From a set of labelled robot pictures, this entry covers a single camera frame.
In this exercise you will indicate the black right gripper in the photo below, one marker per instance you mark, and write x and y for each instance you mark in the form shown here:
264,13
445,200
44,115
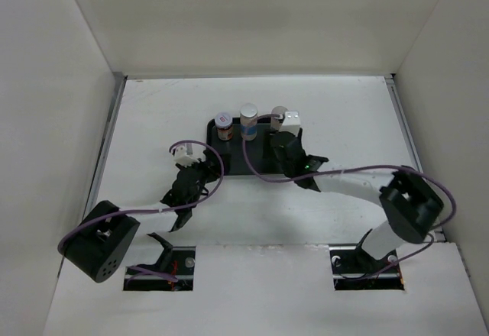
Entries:
299,135

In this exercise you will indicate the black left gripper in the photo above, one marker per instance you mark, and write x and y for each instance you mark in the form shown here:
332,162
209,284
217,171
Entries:
212,171

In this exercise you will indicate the silver-lid blue-label grain bottle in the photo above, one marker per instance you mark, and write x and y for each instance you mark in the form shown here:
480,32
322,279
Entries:
248,121

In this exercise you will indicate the white-lid orange-label sauce jar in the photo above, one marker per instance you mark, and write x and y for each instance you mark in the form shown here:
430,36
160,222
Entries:
224,126

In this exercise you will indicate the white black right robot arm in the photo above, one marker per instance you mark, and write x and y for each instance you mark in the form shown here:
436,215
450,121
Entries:
410,205

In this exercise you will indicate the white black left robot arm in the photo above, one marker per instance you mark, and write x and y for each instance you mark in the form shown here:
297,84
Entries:
98,245

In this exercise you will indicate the dark green plastic tray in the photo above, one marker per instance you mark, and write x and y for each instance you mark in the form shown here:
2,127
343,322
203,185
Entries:
244,158

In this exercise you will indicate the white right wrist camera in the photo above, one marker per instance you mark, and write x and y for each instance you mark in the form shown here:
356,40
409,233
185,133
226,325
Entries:
291,123

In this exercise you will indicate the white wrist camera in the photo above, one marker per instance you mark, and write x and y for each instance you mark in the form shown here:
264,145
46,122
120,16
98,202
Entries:
183,155
291,123

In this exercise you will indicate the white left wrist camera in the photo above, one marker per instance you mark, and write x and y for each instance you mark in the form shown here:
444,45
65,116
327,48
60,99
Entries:
183,155

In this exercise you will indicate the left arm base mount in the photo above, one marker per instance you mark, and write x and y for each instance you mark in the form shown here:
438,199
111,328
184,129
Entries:
154,264

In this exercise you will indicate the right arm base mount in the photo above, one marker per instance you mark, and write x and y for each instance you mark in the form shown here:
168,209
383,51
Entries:
354,270

